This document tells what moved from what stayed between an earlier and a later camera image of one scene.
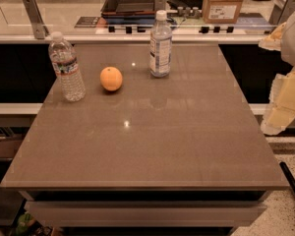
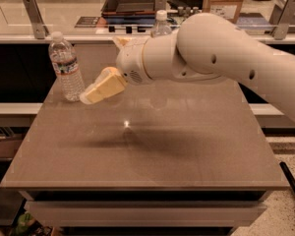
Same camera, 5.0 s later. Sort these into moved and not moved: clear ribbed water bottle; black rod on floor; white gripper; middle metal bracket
Moved: white gripper
Not moved: black rod on floor; middle metal bracket; clear ribbed water bottle
